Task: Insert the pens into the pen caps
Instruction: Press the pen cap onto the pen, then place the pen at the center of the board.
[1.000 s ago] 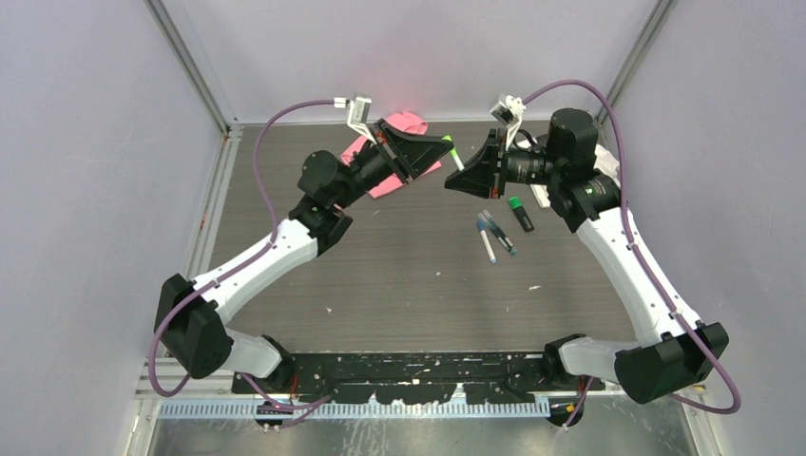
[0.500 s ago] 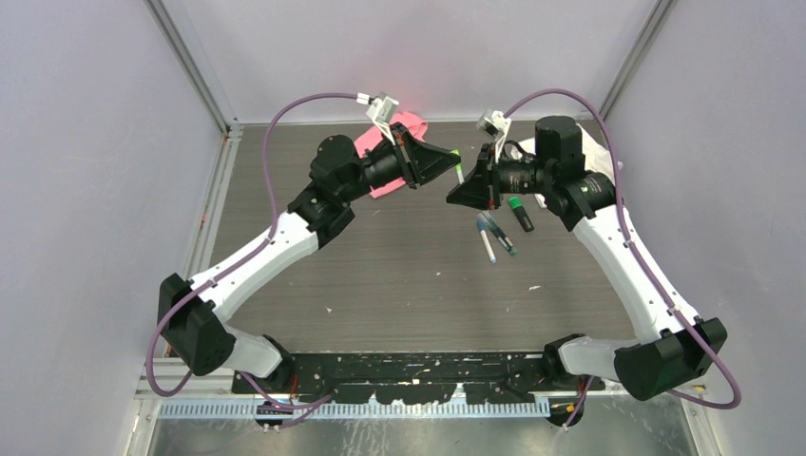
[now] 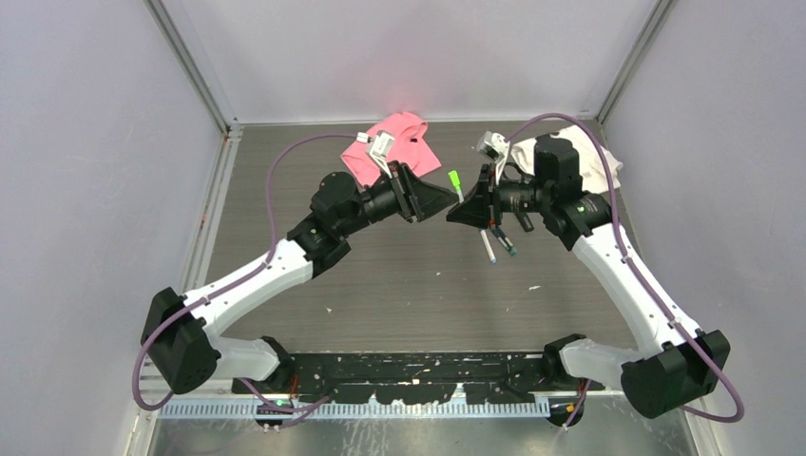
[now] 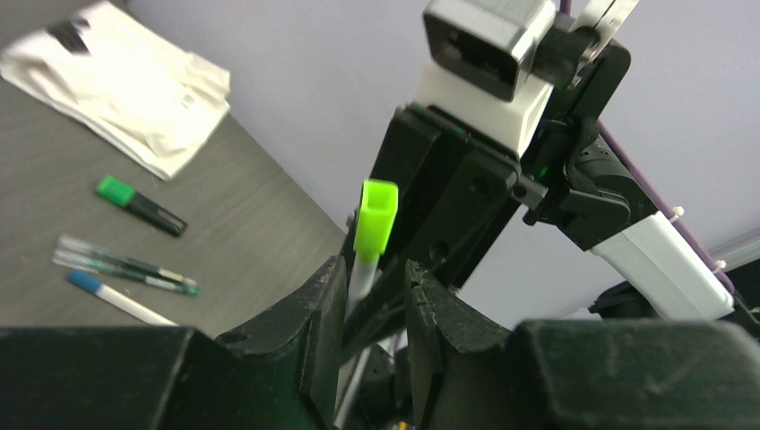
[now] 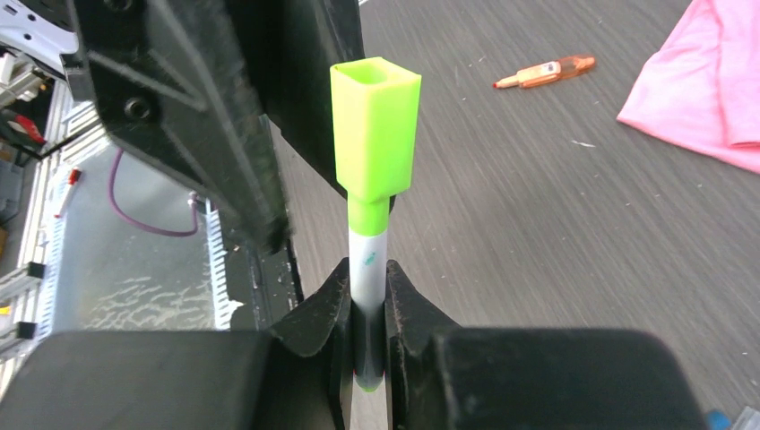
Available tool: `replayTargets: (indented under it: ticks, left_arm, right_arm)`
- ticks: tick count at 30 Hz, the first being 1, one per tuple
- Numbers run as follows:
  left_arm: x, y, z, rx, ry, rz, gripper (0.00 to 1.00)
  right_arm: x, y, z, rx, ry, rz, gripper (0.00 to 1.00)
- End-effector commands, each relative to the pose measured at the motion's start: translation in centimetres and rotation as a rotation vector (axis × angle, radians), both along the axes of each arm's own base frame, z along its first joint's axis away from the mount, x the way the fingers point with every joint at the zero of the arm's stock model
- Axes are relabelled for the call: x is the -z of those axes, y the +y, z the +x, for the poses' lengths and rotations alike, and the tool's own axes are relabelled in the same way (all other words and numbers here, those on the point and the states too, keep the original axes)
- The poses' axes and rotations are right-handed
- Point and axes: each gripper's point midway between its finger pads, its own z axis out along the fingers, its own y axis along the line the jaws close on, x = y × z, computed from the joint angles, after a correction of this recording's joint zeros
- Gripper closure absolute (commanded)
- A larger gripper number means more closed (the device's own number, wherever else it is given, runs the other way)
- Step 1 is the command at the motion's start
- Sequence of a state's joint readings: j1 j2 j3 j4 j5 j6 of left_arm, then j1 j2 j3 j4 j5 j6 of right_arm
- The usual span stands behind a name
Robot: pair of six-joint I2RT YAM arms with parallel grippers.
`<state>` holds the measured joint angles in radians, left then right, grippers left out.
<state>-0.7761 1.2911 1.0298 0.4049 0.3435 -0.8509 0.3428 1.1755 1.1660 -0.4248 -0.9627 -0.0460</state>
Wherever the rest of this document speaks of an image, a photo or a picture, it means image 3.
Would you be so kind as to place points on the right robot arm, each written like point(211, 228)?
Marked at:
point(675, 361)

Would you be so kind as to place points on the white blue marker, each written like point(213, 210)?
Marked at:
point(488, 248)

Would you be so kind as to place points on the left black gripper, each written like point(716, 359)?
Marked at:
point(416, 199)

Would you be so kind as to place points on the green gel pen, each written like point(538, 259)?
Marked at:
point(512, 251)

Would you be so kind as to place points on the black green highlighter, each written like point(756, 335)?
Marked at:
point(525, 222)

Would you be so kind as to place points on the pink cloth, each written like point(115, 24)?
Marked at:
point(409, 146)

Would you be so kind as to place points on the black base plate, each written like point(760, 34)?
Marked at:
point(417, 378)

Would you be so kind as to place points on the lime green pen cap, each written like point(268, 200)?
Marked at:
point(455, 180)

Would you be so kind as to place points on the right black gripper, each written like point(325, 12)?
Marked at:
point(482, 207)

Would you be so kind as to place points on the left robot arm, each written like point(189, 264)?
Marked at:
point(183, 334)

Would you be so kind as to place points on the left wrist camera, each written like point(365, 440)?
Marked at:
point(377, 148)

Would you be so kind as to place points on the black pen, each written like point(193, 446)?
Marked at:
point(500, 236)

